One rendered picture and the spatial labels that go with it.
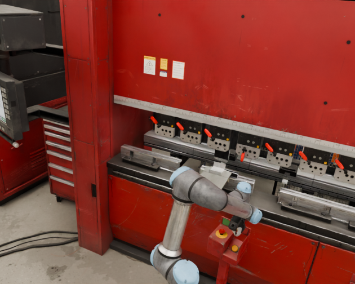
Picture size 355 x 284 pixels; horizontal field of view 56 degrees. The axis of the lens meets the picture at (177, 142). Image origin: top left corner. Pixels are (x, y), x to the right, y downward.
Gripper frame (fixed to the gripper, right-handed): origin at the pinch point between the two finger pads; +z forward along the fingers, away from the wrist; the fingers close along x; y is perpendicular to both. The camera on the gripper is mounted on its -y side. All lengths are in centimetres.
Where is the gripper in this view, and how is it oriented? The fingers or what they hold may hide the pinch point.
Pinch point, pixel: (235, 235)
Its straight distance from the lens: 204.3
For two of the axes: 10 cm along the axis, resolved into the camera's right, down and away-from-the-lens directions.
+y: 5.6, -4.0, 7.3
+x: -8.3, -2.9, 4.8
